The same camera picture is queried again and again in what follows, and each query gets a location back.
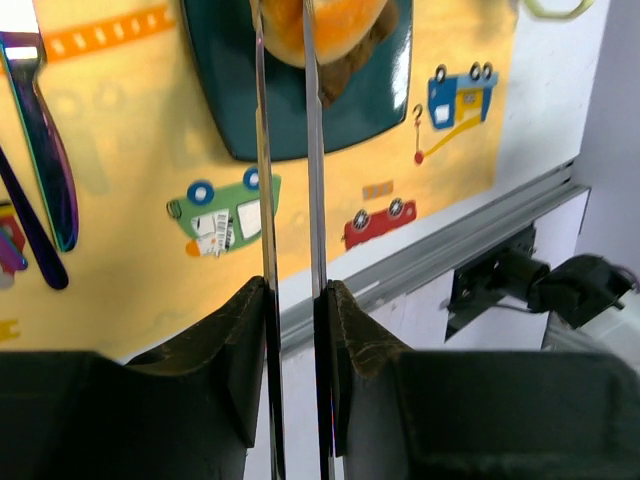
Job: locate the glazed bagel donut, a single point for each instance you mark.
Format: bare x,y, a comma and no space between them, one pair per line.
338,26

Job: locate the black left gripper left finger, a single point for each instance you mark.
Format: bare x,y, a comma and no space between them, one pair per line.
186,409

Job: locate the purple iridescent spoon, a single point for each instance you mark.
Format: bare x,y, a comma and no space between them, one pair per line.
51,266

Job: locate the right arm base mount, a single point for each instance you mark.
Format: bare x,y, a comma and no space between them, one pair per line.
506,270

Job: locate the brown croissant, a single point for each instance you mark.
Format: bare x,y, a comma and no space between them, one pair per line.
335,77

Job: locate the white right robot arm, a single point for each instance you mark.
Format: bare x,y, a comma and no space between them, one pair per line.
593,305

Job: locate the yellow cartoon car placemat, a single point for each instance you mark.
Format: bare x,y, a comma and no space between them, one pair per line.
134,123

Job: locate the purple iridescent knife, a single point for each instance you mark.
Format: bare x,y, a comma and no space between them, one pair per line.
23,56

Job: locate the pale green mug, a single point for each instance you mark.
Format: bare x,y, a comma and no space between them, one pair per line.
546,12

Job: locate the dark teal square plate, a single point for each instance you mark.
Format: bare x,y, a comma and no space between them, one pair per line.
222,44

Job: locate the metal tongs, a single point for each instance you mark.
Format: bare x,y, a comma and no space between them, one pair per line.
304,233

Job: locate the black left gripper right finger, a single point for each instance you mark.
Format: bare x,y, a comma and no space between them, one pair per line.
403,413

